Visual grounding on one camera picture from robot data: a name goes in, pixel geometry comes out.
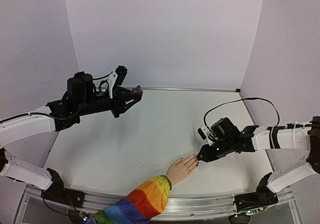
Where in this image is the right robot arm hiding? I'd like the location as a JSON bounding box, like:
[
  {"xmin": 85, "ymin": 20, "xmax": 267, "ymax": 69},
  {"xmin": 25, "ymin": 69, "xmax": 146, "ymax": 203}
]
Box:
[{"xmin": 197, "ymin": 116, "xmax": 320, "ymax": 216}]

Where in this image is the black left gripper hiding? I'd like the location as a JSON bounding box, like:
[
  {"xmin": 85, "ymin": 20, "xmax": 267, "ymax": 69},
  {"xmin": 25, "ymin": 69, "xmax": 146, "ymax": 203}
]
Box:
[{"xmin": 77, "ymin": 87, "xmax": 143, "ymax": 118}]

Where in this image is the black left camera cable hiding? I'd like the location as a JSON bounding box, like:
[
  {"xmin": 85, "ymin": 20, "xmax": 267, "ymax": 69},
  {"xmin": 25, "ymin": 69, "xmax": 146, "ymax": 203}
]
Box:
[{"xmin": 0, "ymin": 73, "xmax": 113, "ymax": 121}]

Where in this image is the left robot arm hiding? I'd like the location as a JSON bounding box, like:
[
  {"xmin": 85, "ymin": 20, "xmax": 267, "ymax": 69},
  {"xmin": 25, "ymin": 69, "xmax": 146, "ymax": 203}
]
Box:
[{"xmin": 0, "ymin": 85, "xmax": 143, "ymax": 208}]

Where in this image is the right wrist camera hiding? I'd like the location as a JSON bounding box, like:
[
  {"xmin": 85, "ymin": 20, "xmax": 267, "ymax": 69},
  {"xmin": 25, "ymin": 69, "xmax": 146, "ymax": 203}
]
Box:
[{"xmin": 197, "ymin": 126, "xmax": 217, "ymax": 146}]

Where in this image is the mannequin hand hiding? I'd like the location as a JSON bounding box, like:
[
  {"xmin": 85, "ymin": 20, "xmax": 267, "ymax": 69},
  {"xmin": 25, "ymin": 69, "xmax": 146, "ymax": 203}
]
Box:
[{"xmin": 166, "ymin": 154, "xmax": 198, "ymax": 185}]

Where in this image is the black camera cable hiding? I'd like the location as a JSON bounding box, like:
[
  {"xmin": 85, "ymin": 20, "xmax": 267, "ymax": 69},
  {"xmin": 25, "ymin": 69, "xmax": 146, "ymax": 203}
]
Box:
[
  {"xmin": 0, "ymin": 73, "xmax": 113, "ymax": 121},
  {"xmin": 203, "ymin": 98, "xmax": 280, "ymax": 132}
]

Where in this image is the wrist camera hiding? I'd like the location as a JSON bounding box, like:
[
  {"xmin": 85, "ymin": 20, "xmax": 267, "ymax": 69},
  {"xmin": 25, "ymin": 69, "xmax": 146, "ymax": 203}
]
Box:
[
  {"xmin": 197, "ymin": 126, "xmax": 217, "ymax": 146},
  {"xmin": 107, "ymin": 66, "xmax": 128, "ymax": 99}
]

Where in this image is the aluminium front rail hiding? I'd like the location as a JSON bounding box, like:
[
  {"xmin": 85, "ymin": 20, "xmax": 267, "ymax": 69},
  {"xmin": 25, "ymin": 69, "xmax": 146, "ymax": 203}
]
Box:
[{"xmin": 23, "ymin": 181, "xmax": 293, "ymax": 221}]

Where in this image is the aluminium back edge strip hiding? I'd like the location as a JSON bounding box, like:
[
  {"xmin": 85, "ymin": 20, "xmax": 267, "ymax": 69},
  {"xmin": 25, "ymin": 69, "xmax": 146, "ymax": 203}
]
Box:
[{"xmin": 141, "ymin": 86, "xmax": 241, "ymax": 93}]

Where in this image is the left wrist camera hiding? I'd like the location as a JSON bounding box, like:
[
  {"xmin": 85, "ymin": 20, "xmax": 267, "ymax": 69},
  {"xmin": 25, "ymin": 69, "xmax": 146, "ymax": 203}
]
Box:
[{"xmin": 107, "ymin": 66, "xmax": 128, "ymax": 99}]

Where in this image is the black right camera cable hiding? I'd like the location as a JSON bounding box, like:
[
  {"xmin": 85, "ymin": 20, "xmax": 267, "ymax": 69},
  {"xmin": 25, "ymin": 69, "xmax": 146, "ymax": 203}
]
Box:
[{"xmin": 203, "ymin": 98, "xmax": 280, "ymax": 132}]

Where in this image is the purple nail polish bottle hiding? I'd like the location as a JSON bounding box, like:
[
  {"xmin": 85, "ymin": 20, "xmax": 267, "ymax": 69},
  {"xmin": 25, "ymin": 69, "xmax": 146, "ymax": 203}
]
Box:
[{"xmin": 131, "ymin": 85, "xmax": 143, "ymax": 95}]

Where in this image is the rainbow sleeve forearm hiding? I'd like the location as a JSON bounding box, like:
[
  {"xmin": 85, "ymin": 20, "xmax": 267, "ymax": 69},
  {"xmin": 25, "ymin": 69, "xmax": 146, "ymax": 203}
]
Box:
[{"xmin": 87, "ymin": 176, "xmax": 172, "ymax": 224}]

